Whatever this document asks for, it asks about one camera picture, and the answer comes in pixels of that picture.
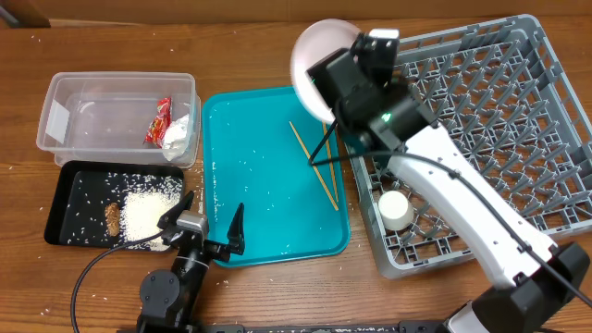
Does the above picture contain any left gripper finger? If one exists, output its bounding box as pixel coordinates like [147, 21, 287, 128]
[227, 203, 245, 255]
[157, 191, 194, 229]

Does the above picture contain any pile of rice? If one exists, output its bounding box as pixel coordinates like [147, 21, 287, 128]
[120, 191, 180, 241]

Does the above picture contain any brown food scrap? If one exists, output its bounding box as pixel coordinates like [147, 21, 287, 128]
[105, 203, 120, 237]

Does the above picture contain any large white plate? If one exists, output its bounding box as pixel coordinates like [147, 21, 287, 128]
[290, 18, 361, 124]

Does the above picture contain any white plastic wrap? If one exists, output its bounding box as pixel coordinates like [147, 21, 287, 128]
[162, 114, 189, 162]

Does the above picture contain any red foil snack wrapper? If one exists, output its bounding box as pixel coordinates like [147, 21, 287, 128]
[143, 97, 172, 148]

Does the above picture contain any white cup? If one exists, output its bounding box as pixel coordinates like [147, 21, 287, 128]
[377, 191, 414, 231]

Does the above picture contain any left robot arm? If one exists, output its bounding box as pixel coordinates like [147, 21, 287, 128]
[134, 192, 245, 332]

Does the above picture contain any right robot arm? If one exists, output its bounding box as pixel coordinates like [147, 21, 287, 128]
[290, 30, 590, 332]

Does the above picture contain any black waste tray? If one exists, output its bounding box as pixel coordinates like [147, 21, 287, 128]
[44, 161, 184, 248]

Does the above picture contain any grey dishwasher rack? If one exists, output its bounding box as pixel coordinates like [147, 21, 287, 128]
[351, 15, 591, 279]

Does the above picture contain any teal plastic tray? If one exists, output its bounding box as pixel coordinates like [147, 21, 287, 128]
[202, 87, 351, 267]

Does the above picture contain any clear plastic bin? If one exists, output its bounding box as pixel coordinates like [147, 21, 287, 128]
[36, 71, 201, 168]

